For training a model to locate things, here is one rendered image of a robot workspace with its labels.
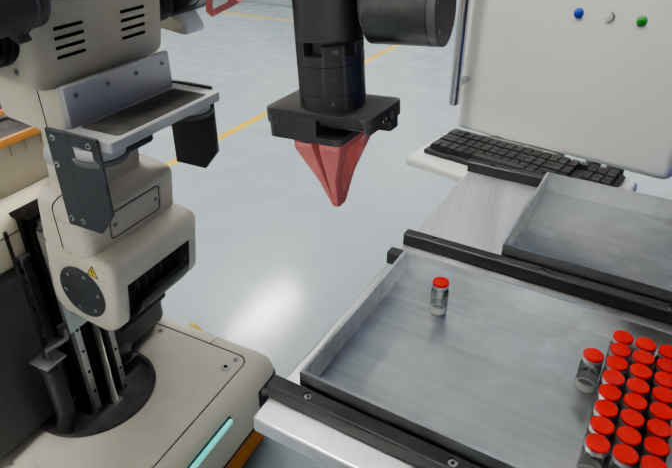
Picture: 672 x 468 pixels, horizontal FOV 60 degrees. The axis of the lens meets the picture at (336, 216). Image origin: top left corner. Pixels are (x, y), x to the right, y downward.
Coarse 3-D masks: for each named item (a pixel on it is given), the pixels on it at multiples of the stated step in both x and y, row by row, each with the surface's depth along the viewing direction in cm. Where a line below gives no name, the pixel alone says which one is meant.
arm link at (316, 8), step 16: (304, 0) 45; (320, 0) 44; (336, 0) 44; (352, 0) 45; (304, 16) 45; (320, 16) 45; (336, 16) 45; (352, 16) 46; (304, 32) 46; (320, 32) 45; (336, 32) 45; (352, 32) 46; (320, 48) 47
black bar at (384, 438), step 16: (272, 384) 61; (288, 384) 61; (288, 400) 60; (304, 400) 59; (320, 400) 59; (320, 416) 59; (336, 416) 58; (352, 416) 57; (368, 416) 57; (352, 432) 57; (368, 432) 56; (384, 432) 56; (400, 432) 56; (384, 448) 56; (400, 448) 55; (416, 448) 54; (432, 448) 54; (416, 464) 54; (432, 464) 53; (448, 464) 53; (464, 464) 53
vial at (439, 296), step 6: (432, 288) 72; (438, 288) 71; (444, 288) 71; (432, 294) 72; (438, 294) 71; (444, 294) 71; (432, 300) 72; (438, 300) 72; (444, 300) 72; (432, 306) 73; (438, 306) 72; (444, 306) 72; (432, 312) 73; (438, 312) 73; (444, 312) 73
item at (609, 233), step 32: (544, 192) 101; (576, 192) 99; (608, 192) 96; (640, 192) 94; (544, 224) 92; (576, 224) 92; (608, 224) 92; (640, 224) 92; (512, 256) 81; (544, 256) 79; (576, 256) 84; (608, 256) 84; (640, 256) 84; (640, 288) 74
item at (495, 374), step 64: (384, 320) 72; (448, 320) 72; (512, 320) 72; (576, 320) 71; (320, 384) 60; (384, 384) 63; (448, 384) 63; (512, 384) 63; (448, 448) 54; (512, 448) 56; (576, 448) 56
